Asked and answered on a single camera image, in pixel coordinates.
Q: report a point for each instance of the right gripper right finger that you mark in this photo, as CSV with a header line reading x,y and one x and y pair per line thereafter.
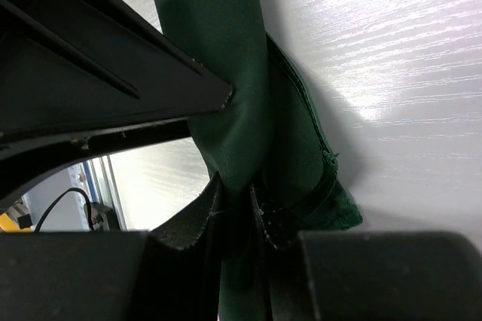
x,y
344,275

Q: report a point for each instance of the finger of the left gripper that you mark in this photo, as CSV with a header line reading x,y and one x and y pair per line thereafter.
x,y
84,78

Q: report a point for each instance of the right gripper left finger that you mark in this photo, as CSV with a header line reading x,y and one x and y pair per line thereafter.
x,y
170,273

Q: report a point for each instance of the dark green cloth napkin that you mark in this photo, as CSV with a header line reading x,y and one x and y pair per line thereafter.
x,y
270,129

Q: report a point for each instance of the aluminium mounting rail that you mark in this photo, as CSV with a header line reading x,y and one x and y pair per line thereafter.
x,y
103,187

